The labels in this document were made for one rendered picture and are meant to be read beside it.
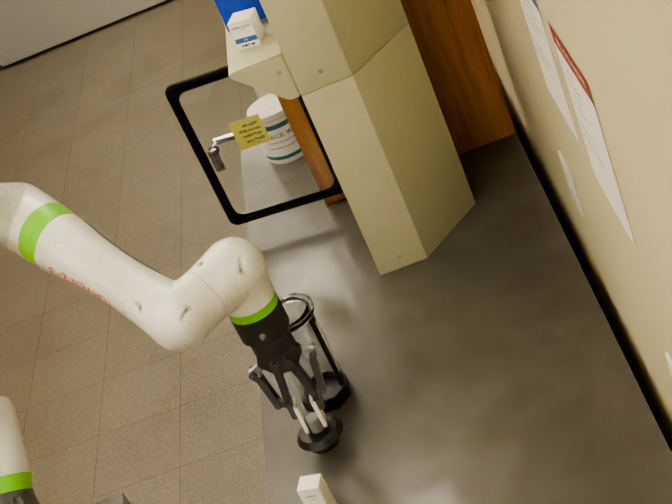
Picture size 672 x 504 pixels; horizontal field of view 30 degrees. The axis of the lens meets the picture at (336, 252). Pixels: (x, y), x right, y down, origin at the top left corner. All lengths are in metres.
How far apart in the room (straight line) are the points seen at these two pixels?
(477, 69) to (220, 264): 1.09
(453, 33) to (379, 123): 0.42
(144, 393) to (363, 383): 2.06
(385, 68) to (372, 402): 0.68
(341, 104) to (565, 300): 0.59
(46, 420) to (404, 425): 2.45
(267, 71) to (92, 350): 2.51
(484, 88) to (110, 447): 1.98
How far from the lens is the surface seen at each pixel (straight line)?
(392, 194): 2.64
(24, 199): 2.30
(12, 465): 2.37
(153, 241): 5.28
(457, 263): 2.69
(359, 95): 2.53
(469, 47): 2.93
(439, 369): 2.44
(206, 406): 4.25
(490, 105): 3.01
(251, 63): 2.49
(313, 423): 2.32
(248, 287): 2.09
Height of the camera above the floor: 2.47
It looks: 32 degrees down
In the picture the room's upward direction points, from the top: 25 degrees counter-clockwise
